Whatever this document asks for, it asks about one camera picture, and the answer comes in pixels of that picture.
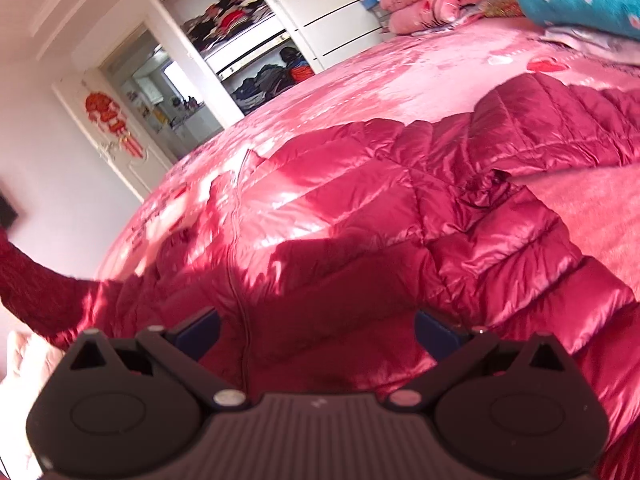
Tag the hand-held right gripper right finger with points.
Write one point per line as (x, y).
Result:
(435, 336)

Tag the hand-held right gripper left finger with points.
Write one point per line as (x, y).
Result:
(200, 334)

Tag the red down jacket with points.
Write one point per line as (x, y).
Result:
(375, 210)

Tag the person's left forearm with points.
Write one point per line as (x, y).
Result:
(40, 290)

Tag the dark clothes pile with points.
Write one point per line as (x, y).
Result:
(270, 82)

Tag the mixed colour clothes pile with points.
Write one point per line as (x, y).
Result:
(225, 15)

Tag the white door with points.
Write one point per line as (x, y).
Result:
(135, 170)

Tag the pink printed bed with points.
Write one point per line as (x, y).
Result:
(400, 70)

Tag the white grey folded cloth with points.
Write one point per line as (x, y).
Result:
(590, 42)

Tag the blue shoe box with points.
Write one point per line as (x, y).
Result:
(372, 5)

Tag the floral folded blanket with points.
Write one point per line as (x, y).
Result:
(500, 5)

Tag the white wardrobe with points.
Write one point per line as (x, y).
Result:
(320, 5)

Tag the black wall television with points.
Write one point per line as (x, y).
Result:
(6, 210)

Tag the red knot wall hanging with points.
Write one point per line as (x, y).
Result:
(102, 107)

